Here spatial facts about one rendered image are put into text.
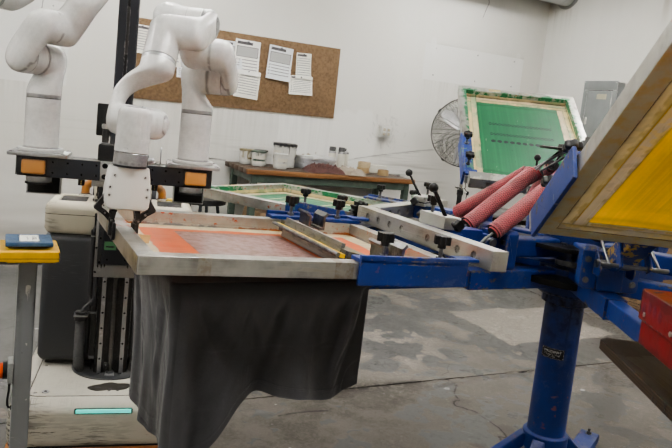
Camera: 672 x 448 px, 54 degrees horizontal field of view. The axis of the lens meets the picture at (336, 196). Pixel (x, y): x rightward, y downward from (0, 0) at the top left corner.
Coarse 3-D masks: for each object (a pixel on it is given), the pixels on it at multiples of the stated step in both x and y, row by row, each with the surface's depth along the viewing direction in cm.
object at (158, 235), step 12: (144, 228) 174; (156, 228) 176; (168, 228) 179; (156, 240) 161; (168, 240) 163; (180, 240) 165; (192, 240) 167; (204, 240) 169; (216, 240) 171; (228, 240) 173; (240, 240) 176; (252, 240) 178; (264, 240) 180; (276, 240) 183; (288, 240) 186
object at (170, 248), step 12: (168, 252) 149; (180, 252) 151; (192, 252) 153; (204, 252) 155; (216, 252) 156; (228, 252) 158; (240, 252) 160; (252, 252) 162; (264, 252) 164; (276, 252) 166; (288, 252) 168; (300, 252) 170
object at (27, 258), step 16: (0, 240) 158; (0, 256) 148; (16, 256) 150; (32, 256) 151; (48, 256) 153; (32, 272) 156; (32, 288) 156; (16, 304) 156; (32, 304) 157; (16, 320) 156; (32, 320) 157; (16, 336) 156; (32, 336) 158; (16, 352) 157; (32, 352) 159; (16, 368) 157; (16, 384) 158; (16, 400) 158; (16, 416) 159; (16, 432) 160
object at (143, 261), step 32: (128, 224) 157; (160, 224) 183; (192, 224) 187; (224, 224) 191; (256, 224) 195; (352, 224) 209; (128, 256) 135; (160, 256) 129; (192, 256) 133; (224, 256) 137; (256, 256) 141; (416, 256) 176
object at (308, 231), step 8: (288, 224) 188; (296, 224) 184; (288, 232) 187; (304, 232) 178; (312, 232) 174; (320, 232) 171; (296, 240) 181; (304, 240) 177; (320, 240) 170; (328, 240) 166; (336, 240) 163; (312, 248) 172; (320, 248) 168; (336, 248) 162; (320, 256) 167; (328, 256) 164; (336, 256) 161
